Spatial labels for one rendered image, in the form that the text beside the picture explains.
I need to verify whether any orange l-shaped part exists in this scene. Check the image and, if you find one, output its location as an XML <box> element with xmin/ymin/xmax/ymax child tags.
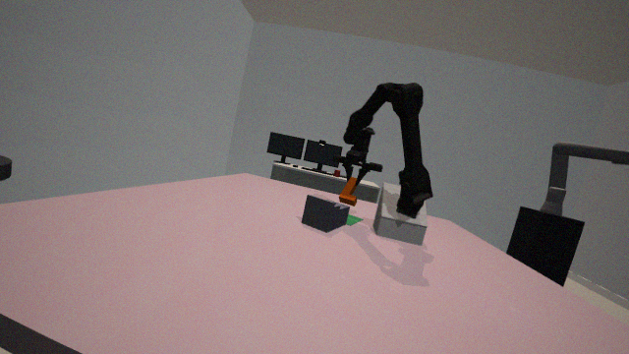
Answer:
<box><xmin>339</xmin><ymin>177</ymin><xmax>357</xmax><ymax>207</ymax></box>

